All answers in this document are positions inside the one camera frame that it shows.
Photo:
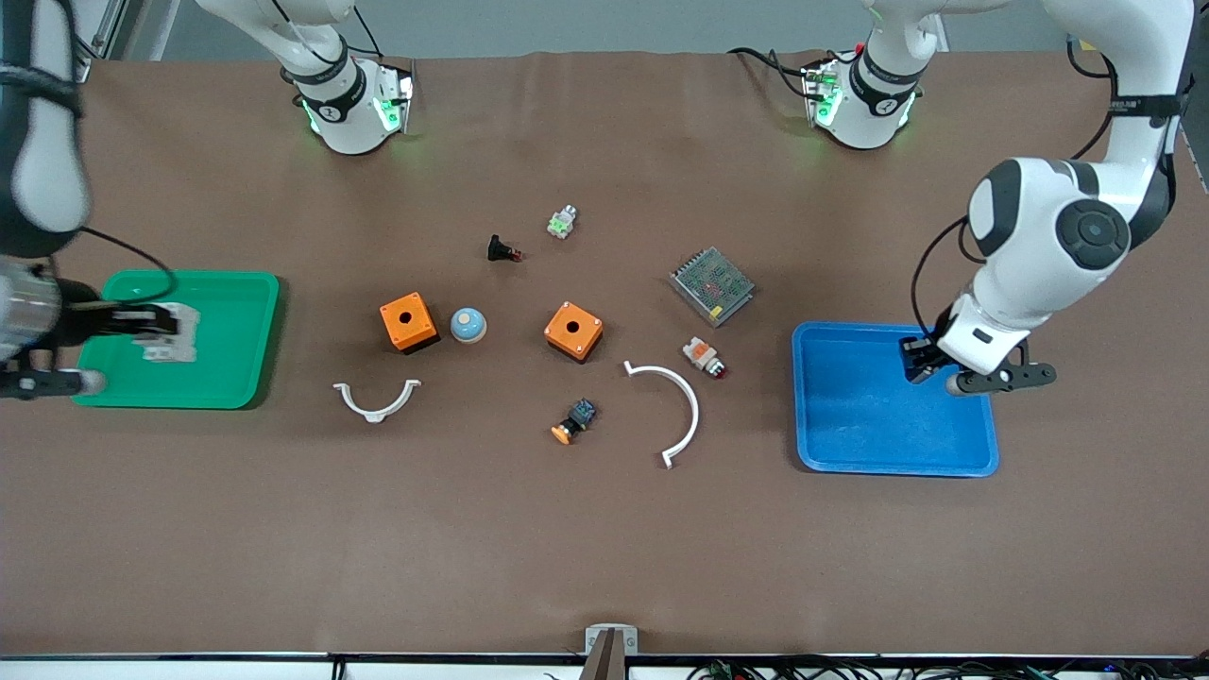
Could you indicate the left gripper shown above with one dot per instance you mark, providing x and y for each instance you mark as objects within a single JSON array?
[{"x": 917, "y": 359}]

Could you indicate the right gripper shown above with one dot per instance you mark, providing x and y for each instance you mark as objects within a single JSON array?
[{"x": 83, "y": 321}]

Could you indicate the white red circuit breaker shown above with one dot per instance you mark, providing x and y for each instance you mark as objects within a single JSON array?
[{"x": 181, "y": 351}]

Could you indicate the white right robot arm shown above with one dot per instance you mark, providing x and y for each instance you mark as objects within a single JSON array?
[{"x": 345, "y": 123}]

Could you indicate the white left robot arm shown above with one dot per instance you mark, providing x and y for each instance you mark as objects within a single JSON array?
[{"x": 1039, "y": 246}]

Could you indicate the blue plastic tray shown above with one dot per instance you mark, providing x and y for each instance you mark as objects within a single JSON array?
[{"x": 850, "y": 425}]

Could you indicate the green plastic tray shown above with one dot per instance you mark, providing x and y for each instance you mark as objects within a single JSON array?
[{"x": 227, "y": 368}]

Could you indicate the metal mesh power supply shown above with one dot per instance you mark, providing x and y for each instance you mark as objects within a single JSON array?
[{"x": 713, "y": 286}]

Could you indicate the large white curved clamp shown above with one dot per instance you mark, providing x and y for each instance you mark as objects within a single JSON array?
[{"x": 692, "y": 401}]

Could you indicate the small white pipe clamp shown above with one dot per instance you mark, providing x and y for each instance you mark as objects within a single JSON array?
[{"x": 376, "y": 414}]

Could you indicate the blue dome buzzer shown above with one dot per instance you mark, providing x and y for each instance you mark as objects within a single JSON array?
[{"x": 468, "y": 326}]

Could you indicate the yellow mushroom push button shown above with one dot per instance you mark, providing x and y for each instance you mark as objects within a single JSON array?
[{"x": 576, "y": 418}]

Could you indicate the brown table cover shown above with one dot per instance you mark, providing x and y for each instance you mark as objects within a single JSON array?
[{"x": 604, "y": 548}]

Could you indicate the small black push button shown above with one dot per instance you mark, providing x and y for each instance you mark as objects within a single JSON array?
[{"x": 497, "y": 248}]

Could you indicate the orange white red switch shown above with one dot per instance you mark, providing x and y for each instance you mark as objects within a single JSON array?
[{"x": 701, "y": 354}]

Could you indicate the aluminium frame profile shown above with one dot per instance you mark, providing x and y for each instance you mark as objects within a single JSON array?
[{"x": 104, "y": 38}]

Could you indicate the orange push-button enclosure box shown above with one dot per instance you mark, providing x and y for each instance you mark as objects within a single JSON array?
[
  {"x": 562, "y": 338},
  {"x": 421, "y": 327}
]

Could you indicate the green white switch module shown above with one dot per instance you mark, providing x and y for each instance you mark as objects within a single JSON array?
[{"x": 562, "y": 223}]

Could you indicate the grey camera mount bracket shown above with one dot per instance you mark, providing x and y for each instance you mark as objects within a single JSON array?
[{"x": 611, "y": 647}]

